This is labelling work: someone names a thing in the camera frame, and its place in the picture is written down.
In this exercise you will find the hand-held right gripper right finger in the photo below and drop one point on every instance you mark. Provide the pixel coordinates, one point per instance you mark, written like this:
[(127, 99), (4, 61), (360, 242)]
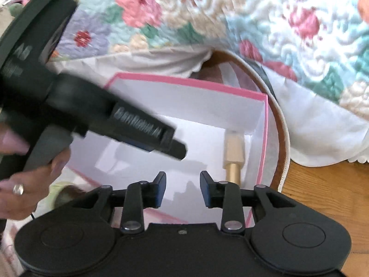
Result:
[(206, 192)]

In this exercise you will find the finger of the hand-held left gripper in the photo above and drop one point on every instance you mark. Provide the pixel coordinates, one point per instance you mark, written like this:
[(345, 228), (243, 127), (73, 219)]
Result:
[(144, 127)]

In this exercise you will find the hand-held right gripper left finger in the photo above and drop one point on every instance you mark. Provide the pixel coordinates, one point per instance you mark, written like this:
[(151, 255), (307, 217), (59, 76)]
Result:
[(160, 192)]

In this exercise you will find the gold cosmetic tube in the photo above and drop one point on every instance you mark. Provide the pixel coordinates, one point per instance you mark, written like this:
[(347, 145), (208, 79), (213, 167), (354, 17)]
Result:
[(233, 155)]

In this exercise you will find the pink storage box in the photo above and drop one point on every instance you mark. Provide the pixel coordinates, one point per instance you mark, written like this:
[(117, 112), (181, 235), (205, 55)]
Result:
[(187, 98)]

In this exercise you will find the person's left hand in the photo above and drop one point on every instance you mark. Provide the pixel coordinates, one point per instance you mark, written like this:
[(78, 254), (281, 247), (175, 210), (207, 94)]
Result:
[(31, 190)]

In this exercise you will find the green and brown round object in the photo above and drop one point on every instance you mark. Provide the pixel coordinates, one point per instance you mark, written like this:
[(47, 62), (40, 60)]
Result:
[(65, 197)]

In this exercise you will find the floral quilt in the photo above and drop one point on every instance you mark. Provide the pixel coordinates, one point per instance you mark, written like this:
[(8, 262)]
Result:
[(201, 11)]

